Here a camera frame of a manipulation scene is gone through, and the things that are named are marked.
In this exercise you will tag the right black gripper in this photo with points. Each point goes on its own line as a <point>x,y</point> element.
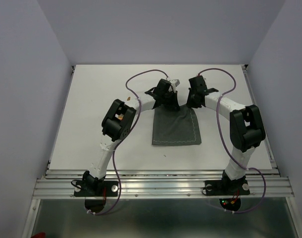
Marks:
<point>189,103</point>

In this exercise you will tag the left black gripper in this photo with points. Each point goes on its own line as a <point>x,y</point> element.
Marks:
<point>173,104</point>

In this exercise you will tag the grey cloth napkin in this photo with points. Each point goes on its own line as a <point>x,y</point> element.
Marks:
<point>175,128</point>

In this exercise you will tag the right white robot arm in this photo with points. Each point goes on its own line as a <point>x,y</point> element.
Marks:
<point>246,134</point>

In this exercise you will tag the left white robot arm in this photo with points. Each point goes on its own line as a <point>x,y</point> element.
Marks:
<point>118,123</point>

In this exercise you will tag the red object at corner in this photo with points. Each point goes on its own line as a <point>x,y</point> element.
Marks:
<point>39,235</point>

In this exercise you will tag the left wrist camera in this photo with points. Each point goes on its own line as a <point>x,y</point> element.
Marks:
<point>174,82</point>

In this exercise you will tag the aluminium mounting rail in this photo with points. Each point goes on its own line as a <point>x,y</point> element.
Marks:
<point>164,184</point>

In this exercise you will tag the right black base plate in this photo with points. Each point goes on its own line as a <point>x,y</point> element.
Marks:
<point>221,188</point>

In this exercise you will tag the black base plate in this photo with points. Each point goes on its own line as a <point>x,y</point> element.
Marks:
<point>106,189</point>
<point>221,188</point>

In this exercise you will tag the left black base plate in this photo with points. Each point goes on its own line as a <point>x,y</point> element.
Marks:
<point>106,189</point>

